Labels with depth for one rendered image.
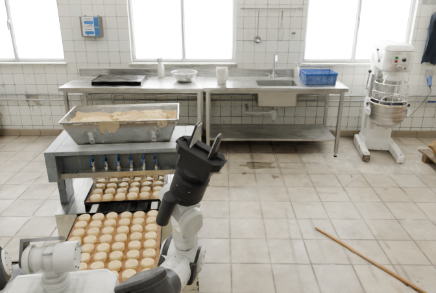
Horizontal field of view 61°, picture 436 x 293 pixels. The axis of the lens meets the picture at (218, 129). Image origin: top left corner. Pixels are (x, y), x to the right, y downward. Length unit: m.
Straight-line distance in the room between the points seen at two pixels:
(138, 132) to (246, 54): 3.35
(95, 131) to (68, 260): 1.05
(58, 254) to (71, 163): 1.13
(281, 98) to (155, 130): 2.89
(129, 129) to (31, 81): 3.97
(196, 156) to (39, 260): 0.41
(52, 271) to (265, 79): 4.19
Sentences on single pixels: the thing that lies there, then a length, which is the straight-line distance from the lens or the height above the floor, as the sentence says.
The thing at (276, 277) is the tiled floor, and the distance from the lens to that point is 2.84.
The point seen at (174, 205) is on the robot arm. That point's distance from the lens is 0.93.
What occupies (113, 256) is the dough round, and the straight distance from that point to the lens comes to 1.55.
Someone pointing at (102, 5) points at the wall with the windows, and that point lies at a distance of 5.19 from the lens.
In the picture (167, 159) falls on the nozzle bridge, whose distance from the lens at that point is 1.91.
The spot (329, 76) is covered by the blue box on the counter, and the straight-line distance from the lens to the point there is 4.67.
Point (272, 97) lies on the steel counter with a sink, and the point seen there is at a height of 0.74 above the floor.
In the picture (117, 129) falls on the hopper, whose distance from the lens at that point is 1.84.
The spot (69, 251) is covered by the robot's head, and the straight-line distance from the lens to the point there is 0.90.
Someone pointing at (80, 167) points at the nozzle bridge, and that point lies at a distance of 1.99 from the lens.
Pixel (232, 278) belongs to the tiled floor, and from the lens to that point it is 2.80.
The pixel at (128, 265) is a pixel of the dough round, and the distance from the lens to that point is 1.50.
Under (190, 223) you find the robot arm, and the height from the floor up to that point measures 1.32.
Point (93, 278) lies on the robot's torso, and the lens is 0.98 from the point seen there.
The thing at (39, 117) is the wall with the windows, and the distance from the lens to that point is 5.82.
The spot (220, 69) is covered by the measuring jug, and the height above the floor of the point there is 1.07.
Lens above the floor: 1.86
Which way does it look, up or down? 20 degrees down
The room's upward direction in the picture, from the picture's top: straight up
